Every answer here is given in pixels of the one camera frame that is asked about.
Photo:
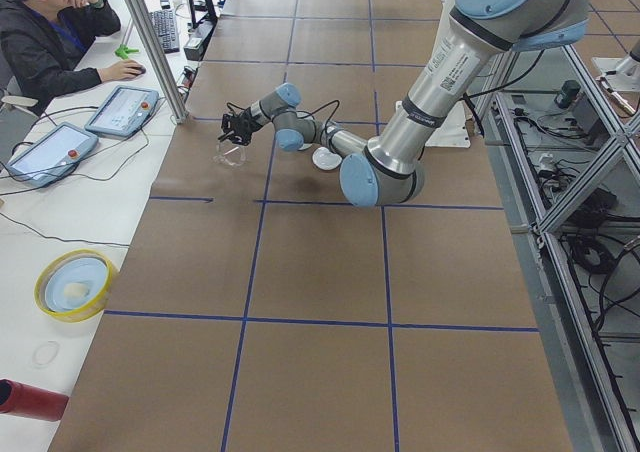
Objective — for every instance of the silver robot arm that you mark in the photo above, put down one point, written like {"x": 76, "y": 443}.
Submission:
{"x": 385, "y": 169}

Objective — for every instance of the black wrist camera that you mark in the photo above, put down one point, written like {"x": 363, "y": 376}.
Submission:
{"x": 232, "y": 121}

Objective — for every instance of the white mug lid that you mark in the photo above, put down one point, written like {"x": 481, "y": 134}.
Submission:
{"x": 326, "y": 160}

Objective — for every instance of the yellow tape roll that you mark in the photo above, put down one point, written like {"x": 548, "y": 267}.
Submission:
{"x": 75, "y": 286}

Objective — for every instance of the brown paper table cover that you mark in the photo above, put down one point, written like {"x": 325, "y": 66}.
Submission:
{"x": 256, "y": 310}

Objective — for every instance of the seated person dark jacket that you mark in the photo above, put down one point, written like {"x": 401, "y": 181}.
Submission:
{"x": 44, "y": 40}

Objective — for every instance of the black keyboard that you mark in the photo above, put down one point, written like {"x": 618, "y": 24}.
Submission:
{"x": 166, "y": 30}

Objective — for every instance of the aluminium side frame rack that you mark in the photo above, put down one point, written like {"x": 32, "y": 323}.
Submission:
{"x": 567, "y": 124}

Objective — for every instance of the near teach pendant tablet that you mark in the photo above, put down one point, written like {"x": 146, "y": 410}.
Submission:
{"x": 53, "y": 156}

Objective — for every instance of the aluminium frame post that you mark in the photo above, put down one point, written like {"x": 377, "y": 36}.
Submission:
{"x": 160, "y": 65}

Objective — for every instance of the teach pendant tablet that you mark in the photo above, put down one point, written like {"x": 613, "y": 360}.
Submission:
{"x": 53, "y": 156}
{"x": 123, "y": 112}

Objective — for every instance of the far teach pendant tablet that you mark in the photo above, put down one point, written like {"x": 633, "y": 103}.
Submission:
{"x": 123, "y": 112}

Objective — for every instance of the green plastic clip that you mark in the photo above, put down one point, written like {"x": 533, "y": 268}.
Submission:
{"x": 124, "y": 52}

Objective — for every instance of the red cylinder bottle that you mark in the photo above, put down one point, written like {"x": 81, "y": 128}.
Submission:
{"x": 27, "y": 401}

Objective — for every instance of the clear plastic funnel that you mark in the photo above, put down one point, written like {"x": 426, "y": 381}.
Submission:
{"x": 230, "y": 154}

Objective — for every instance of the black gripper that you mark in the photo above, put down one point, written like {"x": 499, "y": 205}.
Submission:
{"x": 243, "y": 124}

